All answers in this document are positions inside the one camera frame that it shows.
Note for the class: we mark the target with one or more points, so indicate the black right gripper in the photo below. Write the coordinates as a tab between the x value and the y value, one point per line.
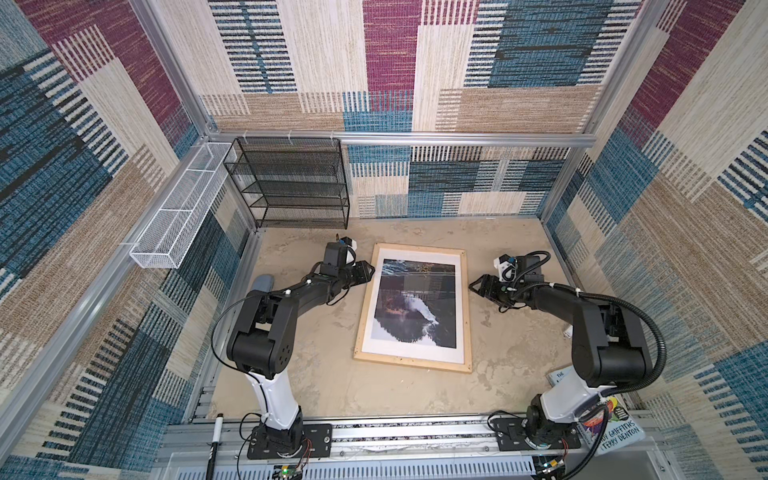
491	291

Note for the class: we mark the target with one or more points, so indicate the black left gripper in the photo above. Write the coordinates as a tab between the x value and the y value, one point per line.
362	275

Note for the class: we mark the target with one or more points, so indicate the waterfall bridge photo print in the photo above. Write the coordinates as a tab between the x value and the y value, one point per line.
416	304

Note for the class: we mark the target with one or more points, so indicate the light wooden picture frame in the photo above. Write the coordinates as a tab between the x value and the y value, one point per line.
360	336

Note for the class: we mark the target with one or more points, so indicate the white picture mat board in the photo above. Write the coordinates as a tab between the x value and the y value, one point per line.
414	354

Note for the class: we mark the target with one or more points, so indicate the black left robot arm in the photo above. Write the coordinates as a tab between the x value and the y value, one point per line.
262	339

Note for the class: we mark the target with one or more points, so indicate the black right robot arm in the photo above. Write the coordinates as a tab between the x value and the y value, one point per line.
616	347

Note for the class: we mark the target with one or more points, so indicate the blue grey glasses case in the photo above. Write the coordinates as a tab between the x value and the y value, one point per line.
263	283

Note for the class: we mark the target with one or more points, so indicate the colourful treehouse book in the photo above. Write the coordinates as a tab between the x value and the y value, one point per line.
618	429

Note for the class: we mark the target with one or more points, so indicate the black white marker pen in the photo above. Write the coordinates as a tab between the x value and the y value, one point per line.
214	446

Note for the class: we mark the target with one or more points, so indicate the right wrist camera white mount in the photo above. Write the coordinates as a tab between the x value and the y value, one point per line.
506	267

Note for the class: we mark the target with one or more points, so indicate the black wire mesh shelf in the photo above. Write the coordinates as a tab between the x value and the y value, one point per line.
291	183

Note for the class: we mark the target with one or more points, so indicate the white wire mesh basket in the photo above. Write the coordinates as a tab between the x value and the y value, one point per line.
169	235

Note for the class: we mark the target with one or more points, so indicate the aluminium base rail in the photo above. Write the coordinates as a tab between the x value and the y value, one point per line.
410	447

